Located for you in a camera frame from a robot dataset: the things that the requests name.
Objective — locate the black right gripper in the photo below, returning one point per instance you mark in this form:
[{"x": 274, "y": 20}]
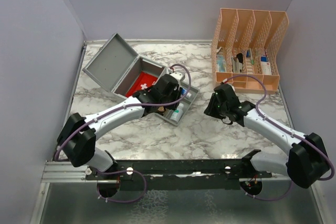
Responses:
[{"x": 210, "y": 109}]

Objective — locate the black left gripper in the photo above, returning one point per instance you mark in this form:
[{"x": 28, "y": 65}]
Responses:
[{"x": 177, "y": 93}]

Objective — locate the brown bottle orange cap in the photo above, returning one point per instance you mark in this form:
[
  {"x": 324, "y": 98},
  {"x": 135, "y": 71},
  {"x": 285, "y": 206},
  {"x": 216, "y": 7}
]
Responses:
[{"x": 161, "y": 109}]

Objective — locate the grey plastic divider tray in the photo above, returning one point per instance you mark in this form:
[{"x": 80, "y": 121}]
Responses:
[{"x": 187, "y": 104}]

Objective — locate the red first aid kit pouch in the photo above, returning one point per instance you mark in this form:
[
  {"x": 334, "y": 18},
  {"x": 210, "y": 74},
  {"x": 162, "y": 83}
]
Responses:
[{"x": 143, "y": 81}]

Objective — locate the white bottle green label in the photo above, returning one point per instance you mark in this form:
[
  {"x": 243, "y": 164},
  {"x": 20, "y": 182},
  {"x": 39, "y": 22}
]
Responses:
[{"x": 176, "y": 115}]

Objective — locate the grey metal first aid case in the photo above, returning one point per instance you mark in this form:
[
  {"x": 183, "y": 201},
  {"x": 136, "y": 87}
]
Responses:
[{"x": 117, "y": 66}]

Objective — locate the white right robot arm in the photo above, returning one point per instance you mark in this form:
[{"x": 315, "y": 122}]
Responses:
[{"x": 306, "y": 159}]

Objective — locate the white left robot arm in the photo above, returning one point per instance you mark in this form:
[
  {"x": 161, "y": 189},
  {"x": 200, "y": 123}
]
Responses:
[{"x": 78, "y": 137}]

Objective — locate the peach plastic file organizer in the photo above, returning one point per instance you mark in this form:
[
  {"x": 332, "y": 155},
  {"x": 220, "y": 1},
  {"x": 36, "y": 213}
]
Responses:
[{"x": 244, "y": 49}]

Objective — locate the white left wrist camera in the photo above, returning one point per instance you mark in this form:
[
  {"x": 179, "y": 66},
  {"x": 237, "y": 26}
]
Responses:
[{"x": 179, "y": 76}]

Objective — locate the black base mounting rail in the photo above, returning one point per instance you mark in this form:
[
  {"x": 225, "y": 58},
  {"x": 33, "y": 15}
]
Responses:
[{"x": 178, "y": 174}]

